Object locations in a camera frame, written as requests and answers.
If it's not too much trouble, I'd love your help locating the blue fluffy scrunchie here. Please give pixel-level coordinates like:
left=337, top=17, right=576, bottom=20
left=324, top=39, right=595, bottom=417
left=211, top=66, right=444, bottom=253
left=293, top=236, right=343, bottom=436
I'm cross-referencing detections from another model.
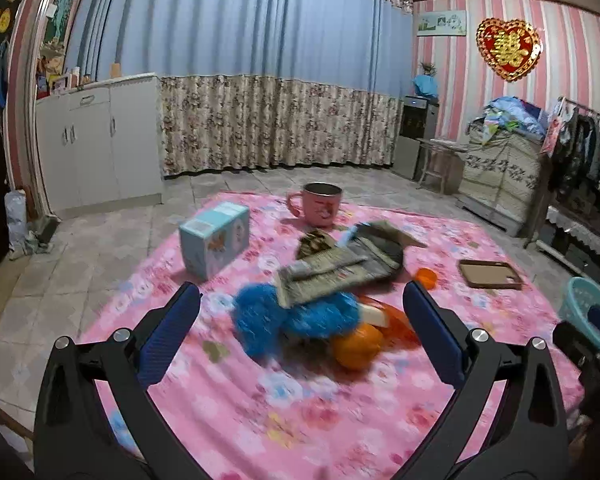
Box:
left=232, top=284, right=361, bottom=360

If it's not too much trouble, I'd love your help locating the turquoise plastic trash basket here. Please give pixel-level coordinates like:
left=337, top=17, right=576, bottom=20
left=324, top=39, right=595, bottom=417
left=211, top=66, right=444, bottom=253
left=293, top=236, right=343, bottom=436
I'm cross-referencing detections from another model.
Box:
left=558, top=276, right=600, bottom=357

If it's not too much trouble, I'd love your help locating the brown phone case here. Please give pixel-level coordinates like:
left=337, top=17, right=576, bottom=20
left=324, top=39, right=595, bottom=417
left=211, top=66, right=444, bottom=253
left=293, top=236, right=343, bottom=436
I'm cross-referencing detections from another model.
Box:
left=457, top=259, right=524, bottom=290

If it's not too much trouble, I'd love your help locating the orange plastic cap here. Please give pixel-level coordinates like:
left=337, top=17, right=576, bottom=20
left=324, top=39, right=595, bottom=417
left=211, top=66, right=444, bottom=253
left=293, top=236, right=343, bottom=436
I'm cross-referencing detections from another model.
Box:
left=414, top=268, right=438, bottom=290

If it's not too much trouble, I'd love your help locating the light blue carton box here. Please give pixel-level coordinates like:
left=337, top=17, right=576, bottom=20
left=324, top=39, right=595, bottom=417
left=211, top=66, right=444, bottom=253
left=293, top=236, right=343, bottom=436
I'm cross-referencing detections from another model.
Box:
left=178, top=202, right=250, bottom=281

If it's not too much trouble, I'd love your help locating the pink floral tablecloth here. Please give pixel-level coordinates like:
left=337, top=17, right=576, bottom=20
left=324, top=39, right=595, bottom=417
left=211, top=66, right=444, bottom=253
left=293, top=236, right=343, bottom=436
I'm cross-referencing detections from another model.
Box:
left=78, top=190, right=586, bottom=480

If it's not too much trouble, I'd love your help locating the clothes rack with garments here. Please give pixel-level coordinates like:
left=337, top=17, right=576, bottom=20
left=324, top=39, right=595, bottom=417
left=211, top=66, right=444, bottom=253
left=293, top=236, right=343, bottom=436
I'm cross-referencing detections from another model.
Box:
left=524, top=95, right=600, bottom=291

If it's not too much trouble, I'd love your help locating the small wooden stool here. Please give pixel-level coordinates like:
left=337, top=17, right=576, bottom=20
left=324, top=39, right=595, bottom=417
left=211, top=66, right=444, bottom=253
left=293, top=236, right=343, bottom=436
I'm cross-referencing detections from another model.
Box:
left=418, top=139, right=468, bottom=195

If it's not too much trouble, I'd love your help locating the white cabinet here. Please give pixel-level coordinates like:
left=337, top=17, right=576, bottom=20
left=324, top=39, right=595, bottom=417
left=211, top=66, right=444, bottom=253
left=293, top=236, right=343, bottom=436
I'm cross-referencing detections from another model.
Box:
left=35, top=73, right=163, bottom=217

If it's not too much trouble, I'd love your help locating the cloth covered furniture pile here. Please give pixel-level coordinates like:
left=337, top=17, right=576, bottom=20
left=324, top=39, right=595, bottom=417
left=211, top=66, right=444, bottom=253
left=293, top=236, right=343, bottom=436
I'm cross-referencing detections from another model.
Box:
left=458, top=96, right=547, bottom=236

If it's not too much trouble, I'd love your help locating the pink metal mug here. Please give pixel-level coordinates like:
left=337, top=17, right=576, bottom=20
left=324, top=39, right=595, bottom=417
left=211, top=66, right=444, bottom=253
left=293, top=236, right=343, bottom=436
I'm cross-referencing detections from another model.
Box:
left=286, top=182, right=343, bottom=228

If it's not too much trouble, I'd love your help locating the black water dispenser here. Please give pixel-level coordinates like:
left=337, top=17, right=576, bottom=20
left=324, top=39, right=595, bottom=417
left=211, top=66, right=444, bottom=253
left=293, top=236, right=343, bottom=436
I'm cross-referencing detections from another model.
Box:
left=392, top=96, right=439, bottom=180

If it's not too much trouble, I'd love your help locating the blue potted plant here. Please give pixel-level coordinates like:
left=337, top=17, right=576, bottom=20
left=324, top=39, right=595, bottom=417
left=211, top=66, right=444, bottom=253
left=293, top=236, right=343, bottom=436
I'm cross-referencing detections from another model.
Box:
left=413, top=61, right=439, bottom=101

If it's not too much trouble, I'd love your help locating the red gold heart decoration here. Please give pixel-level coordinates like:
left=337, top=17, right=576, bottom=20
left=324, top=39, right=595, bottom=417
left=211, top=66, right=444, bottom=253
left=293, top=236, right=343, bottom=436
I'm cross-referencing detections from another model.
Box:
left=476, top=18, right=543, bottom=82

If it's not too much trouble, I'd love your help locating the blue floral curtain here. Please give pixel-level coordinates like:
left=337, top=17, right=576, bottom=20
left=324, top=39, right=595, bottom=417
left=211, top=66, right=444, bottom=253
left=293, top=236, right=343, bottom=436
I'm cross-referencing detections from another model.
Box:
left=66, top=0, right=413, bottom=176

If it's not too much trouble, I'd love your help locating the landscape wall picture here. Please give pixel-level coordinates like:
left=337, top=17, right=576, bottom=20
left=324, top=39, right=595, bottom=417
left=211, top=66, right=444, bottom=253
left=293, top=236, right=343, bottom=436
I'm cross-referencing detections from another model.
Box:
left=416, top=10, right=467, bottom=37

